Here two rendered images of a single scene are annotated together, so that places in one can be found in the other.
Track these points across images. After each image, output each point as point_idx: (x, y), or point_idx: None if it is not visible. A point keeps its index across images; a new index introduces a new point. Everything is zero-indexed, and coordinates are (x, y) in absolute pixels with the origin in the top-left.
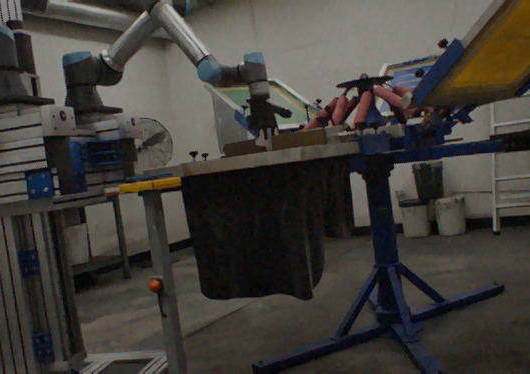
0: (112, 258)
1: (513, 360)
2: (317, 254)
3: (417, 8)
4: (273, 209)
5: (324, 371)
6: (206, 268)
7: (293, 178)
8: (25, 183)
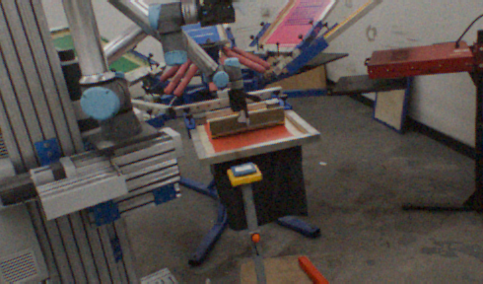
0: None
1: (328, 208)
2: None
3: None
4: (284, 168)
5: (235, 248)
6: (235, 212)
7: (300, 148)
8: (152, 194)
